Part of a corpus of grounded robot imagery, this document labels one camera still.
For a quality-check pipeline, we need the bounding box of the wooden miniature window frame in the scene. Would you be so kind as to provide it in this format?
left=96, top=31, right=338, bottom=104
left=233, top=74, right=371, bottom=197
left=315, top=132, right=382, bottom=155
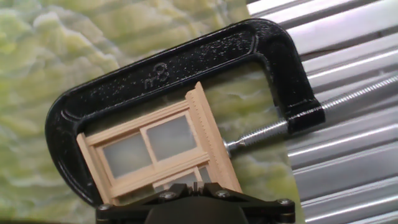
left=76, top=81, right=243, bottom=206

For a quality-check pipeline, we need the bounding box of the black metal C-clamp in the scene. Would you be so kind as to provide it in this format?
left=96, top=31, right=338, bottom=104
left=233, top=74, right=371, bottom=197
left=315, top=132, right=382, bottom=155
left=44, top=17, right=398, bottom=208

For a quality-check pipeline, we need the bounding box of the wooden sliding window sash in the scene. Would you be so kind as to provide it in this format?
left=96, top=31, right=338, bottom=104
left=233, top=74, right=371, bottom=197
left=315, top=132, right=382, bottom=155
left=152, top=166, right=205, bottom=195

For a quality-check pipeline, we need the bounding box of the green marble pattern mat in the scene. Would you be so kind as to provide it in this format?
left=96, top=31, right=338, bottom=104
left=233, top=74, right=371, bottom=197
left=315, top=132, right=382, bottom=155
left=0, top=0, right=307, bottom=224

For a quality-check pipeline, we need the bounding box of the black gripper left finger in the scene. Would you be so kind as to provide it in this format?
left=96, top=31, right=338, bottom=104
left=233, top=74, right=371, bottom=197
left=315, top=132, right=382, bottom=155
left=95, top=182, right=196, bottom=224

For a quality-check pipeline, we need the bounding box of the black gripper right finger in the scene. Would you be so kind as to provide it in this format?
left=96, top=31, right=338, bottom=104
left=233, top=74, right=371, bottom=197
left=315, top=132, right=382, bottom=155
left=195, top=182, right=295, bottom=224

